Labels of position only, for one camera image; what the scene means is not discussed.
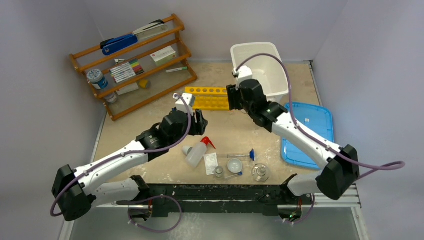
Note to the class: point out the red nozzle wash bottle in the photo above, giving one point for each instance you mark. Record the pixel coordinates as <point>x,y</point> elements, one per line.
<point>195,153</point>

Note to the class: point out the white ceramic dish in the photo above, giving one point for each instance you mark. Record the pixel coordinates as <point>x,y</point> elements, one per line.
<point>235,166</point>

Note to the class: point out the blue grey stapler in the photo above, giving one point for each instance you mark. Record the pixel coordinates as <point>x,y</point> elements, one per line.
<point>117,44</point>

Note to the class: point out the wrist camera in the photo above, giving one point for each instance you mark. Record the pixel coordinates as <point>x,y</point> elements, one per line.
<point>184,102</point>
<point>243,73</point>

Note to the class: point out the clear plastic packet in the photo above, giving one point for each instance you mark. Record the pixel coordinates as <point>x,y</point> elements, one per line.
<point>211,163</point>

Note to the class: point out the white green box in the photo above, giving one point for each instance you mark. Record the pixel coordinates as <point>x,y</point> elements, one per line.
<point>163,56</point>

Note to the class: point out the yellow sponge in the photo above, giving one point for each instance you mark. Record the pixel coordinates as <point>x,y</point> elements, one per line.
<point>144,84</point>

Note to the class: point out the green white marker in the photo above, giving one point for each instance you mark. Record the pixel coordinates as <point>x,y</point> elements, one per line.
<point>176,69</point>

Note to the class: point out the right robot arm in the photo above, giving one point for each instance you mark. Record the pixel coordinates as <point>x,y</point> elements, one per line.
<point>338,170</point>

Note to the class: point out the white plastic bin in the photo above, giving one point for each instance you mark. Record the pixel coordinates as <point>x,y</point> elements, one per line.
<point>270,74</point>

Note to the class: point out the blue cap glass vial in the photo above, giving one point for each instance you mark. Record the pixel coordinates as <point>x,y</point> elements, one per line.
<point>233,176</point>

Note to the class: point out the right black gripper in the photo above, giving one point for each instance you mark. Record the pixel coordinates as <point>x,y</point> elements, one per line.
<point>233,98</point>

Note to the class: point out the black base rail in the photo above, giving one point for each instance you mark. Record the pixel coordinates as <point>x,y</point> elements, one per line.
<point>267,200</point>

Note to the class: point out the small white clip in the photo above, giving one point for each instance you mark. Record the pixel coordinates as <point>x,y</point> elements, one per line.
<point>119,61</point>

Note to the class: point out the yellow test tube rack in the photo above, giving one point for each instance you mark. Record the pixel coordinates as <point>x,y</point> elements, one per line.
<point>209,98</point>

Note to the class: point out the glass conical flask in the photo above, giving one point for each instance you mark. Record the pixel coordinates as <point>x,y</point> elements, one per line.
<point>260,172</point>

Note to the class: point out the blue lid jar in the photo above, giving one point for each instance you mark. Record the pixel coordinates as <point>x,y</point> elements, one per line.
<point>97,79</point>

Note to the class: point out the blue plastic lid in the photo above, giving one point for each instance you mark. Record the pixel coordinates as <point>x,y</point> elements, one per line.
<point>317,118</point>

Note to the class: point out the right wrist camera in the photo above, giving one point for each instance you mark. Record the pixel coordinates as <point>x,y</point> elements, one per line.
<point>243,73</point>

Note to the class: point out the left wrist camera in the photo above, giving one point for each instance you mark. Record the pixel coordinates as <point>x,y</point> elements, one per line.
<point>184,102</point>

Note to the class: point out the blue base glass cylinder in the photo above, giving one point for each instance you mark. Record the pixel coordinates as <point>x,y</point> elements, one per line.
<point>250,155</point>

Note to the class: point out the small clear jar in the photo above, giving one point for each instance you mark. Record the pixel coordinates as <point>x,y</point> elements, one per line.
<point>111,98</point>

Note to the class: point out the wooden shelf rack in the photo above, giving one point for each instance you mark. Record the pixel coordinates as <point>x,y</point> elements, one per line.
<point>162,83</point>

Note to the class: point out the coloured marker pack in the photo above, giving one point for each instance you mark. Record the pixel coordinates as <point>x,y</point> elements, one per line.
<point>126,71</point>

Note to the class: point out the small glass beaker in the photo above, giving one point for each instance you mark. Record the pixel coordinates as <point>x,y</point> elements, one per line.
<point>219,172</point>

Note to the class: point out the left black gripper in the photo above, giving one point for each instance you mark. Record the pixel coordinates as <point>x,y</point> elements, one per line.
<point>198,124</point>

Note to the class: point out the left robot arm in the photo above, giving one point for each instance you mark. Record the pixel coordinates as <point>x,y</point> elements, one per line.
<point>77,190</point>

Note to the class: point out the white flat box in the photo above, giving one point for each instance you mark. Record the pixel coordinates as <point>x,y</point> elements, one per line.
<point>128,89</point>

